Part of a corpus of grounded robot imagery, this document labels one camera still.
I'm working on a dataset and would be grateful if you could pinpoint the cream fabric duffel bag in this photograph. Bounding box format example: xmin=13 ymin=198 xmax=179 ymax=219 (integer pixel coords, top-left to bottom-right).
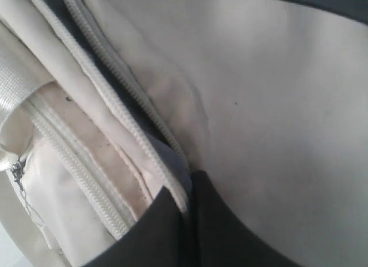
xmin=1 ymin=0 xmax=367 ymax=266

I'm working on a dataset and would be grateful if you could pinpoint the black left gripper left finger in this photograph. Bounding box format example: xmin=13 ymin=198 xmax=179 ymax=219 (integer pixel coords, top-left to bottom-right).
xmin=86 ymin=187 xmax=190 ymax=267

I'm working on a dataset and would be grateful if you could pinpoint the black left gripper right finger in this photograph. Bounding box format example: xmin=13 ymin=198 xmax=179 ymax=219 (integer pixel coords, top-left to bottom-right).
xmin=191 ymin=171 xmax=290 ymax=266

